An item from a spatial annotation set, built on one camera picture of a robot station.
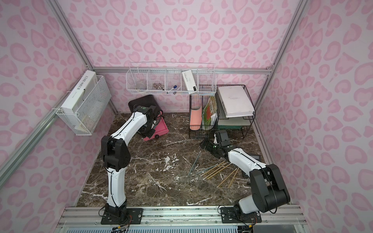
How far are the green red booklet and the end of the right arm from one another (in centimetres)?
21

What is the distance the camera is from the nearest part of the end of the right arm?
0.66 metres

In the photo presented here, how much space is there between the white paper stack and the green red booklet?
0.05 m

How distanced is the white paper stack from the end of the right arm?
20cm

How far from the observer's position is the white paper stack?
894 mm

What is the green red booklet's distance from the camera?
97cm

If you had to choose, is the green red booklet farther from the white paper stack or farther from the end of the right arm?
the end of the right arm
